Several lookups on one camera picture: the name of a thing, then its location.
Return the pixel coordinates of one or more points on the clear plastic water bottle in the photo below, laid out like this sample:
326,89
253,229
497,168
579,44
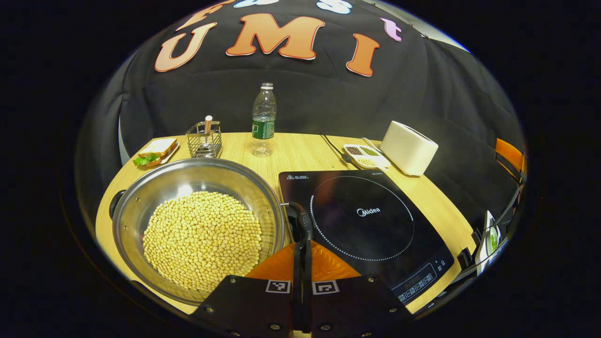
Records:
263,129

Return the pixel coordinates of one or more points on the pile of yellow soybeans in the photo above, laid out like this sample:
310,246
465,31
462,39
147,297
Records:
202,239

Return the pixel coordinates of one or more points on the white spoon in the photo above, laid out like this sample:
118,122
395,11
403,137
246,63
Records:
371,144

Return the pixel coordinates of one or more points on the sandwich with lettuce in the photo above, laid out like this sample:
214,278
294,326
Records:
157,148

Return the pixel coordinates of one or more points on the white device with green label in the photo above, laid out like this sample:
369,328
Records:
486,244

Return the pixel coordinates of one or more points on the small white plate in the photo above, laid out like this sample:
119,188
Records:
168,157

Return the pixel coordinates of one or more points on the white toaster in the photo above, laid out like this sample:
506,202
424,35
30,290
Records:
408,150

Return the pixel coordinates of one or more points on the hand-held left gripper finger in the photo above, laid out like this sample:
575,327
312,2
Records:
306,300
296,300

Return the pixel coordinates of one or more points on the black backdrop cloth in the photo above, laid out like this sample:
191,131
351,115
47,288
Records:
328,103

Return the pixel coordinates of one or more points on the small black block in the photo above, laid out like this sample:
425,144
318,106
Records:
465,258

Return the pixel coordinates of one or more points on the stainless steel pot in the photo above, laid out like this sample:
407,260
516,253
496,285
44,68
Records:
197,173

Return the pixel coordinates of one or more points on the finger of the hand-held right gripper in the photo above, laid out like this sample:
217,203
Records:
509,152

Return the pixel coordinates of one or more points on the black induction cooktop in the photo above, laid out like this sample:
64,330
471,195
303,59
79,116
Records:
366,234

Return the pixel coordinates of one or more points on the white divided grain dish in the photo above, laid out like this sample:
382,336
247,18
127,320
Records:
375,159

